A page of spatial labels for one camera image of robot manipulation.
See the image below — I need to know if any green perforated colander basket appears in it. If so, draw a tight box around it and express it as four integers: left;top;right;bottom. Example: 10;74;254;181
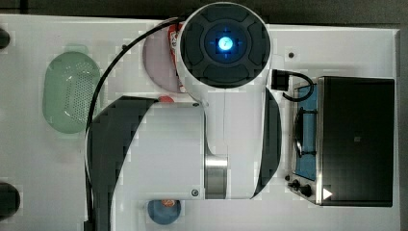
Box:
42;43;101;134

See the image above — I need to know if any black cylinder table post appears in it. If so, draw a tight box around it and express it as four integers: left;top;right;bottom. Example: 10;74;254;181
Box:
0;29;11;49
0;182;20;220

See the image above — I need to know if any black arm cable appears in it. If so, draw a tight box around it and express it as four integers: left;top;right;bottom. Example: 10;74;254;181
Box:
84;16;181;231

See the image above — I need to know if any red ketchup bottle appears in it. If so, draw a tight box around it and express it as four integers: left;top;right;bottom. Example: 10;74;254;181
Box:
167;23;186;93

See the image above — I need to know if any blue bowl with food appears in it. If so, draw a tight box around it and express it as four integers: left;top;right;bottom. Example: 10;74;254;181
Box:
147;200;182;225

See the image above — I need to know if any red toy strawberry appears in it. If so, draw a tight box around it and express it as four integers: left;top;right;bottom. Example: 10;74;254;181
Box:
159;95;174;103

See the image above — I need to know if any black camera cable connector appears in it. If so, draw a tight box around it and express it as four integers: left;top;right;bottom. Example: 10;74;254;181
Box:
271;69;314;102

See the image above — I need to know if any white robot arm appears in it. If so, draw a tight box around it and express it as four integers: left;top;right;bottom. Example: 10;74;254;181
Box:
84;2;281;231

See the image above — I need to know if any pale pink oval plate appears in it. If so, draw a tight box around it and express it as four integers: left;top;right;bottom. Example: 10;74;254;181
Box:
142;29;180;92

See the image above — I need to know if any black toaster oven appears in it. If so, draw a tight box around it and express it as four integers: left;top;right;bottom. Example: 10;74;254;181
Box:
286;76;395;207

